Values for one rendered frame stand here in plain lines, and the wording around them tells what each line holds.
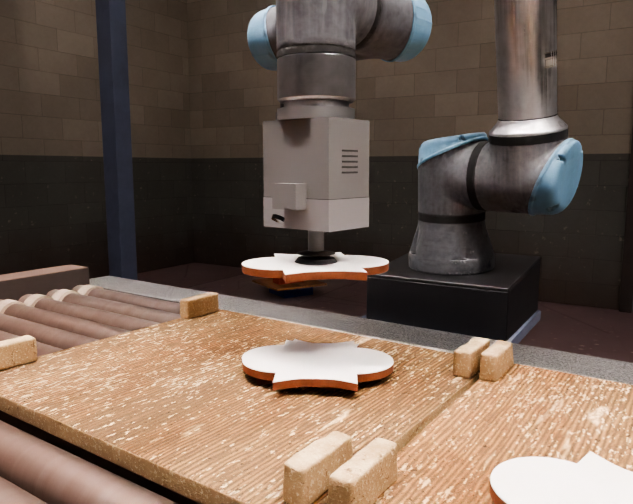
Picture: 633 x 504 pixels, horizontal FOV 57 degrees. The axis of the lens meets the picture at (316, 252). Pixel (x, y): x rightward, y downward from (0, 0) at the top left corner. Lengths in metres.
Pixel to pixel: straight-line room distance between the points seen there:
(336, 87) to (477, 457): 0.33
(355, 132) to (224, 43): 6.41
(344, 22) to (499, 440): 0.38
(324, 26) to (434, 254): 0.55
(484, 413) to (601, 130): 4.79
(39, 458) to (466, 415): 0.34
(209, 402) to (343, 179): 0.23
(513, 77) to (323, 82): 0.45
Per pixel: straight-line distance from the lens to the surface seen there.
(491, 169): 0.96
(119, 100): 4.96
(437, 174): 1.01
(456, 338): 0.80
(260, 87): 6.57
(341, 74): 0.56
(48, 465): 0.51
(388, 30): 0.63
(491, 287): 0.95
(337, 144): 0.54
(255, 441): 0.46
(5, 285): 1.12
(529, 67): 0.93
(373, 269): 0.56
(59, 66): 6.14
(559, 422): 0.53
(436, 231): 1.02
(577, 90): 5.30
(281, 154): 0.57
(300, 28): 0.56
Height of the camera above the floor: 1.14
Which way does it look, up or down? 8 degrees down
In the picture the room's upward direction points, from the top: straight up
